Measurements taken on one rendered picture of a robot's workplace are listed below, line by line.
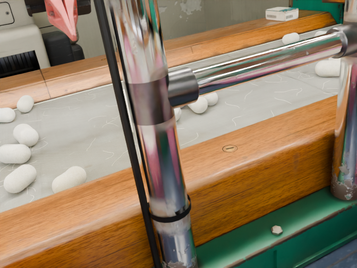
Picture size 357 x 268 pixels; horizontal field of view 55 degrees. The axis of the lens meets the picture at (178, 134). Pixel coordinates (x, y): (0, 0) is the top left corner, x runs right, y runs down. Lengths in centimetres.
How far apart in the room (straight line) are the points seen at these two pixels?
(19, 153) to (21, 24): 68
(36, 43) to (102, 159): 67
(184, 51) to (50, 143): 31
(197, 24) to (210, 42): 221
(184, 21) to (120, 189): 258
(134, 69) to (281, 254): 18
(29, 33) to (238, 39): 54
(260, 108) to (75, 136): 21
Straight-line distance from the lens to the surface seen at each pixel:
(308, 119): 31
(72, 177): 29
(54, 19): 61
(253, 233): 27
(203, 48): 63
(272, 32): 71
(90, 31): 251
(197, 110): 39
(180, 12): 277
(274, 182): 27
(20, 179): 32
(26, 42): 98
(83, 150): 37
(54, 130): 44
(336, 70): 48
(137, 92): 16
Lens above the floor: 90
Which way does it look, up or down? 26 degrees down
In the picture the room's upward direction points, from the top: 9 degrees counter-clockwise
